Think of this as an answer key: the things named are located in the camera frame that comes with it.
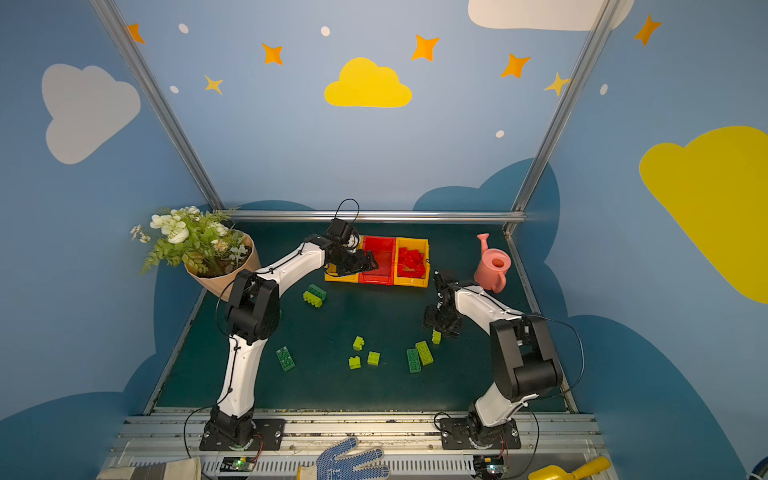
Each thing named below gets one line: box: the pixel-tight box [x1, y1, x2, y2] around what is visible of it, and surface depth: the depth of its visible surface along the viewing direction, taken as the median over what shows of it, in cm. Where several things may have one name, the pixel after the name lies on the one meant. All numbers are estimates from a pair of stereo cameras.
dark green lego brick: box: [308, 284, 327, 301], surface depth 100 cm
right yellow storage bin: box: [394, 237, 431, 288], surface depth 104 cm
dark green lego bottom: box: [406, 348, 422, 373], surface depth 87 cm
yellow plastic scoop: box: [528, 456, 611, 480], surface depth 70 cm
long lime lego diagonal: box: [415, 340, 434, 366], surface depth 89 cm
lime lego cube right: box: [367, 351, 381, 366], surface depth 88 cm
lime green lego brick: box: [303, 290, 323, 308], surface depth 100 cm
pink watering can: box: [474, 233, 512, 294], surface depth 98 cm
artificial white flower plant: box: [130, 205, 248, 275], surface depth 82 cm
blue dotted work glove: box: [316, 436, 390, 480], surface depth 72 cm
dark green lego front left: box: [276, 345, 296, 372], surface depth 87 cm
